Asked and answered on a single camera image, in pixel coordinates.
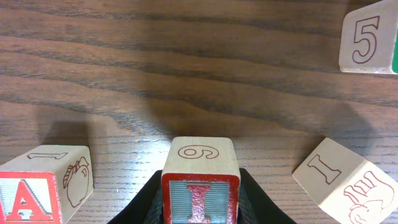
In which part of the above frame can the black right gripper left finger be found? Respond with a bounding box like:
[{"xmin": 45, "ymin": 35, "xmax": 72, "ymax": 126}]
[{"xmin": 108, "ymin": 170, "xmax": 162, "ymax": 224}]

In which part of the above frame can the red A wooden block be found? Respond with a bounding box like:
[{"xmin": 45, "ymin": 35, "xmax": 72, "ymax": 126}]
[{"xmin": 1, "ymin": 145, "xmax": 94, "ymax": 224}]

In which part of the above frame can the wooden block green side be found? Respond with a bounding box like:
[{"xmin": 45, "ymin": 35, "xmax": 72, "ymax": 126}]
[{"xmin": 339, "ymin": 0, "xmax": 397, "ymax": 75}]

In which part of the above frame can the red I wooden block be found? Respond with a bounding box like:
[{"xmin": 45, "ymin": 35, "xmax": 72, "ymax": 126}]
[{"xmin": 161, "ymin": 136, "xmax": 241, "ymax": 224}]

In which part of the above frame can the plain wooden block centre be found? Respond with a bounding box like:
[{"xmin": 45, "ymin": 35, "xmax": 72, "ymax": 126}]
[{"xmin": 292, "ymin": 138, "xmax": 397, "ymax": 224}]

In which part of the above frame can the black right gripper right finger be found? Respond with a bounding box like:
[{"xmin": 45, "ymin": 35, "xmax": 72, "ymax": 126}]
[{"xmin": 238, "ymin": 168, "xmax": 296, "ymax": 224}]

